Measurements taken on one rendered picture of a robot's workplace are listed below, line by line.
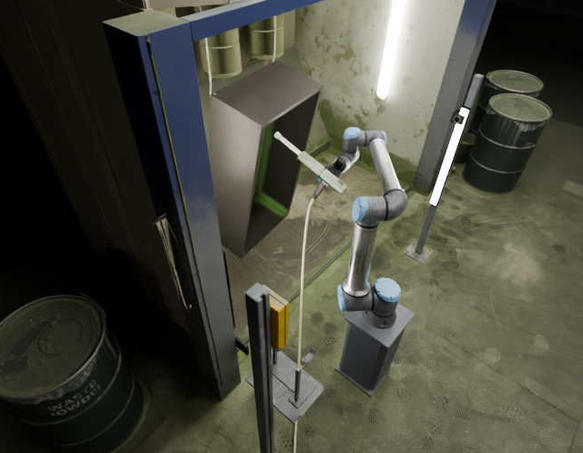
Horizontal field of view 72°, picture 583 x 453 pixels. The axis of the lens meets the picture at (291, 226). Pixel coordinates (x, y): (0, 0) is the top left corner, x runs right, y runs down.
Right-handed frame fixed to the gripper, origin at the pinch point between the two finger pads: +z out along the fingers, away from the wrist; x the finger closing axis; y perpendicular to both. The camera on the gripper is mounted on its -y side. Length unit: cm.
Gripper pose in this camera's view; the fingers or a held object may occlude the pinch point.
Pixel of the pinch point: (323, 180)
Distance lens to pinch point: 216.8
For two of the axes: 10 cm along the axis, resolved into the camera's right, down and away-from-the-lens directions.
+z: -5.5, 5.5, -6.3
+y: -3.6, 5.2, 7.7
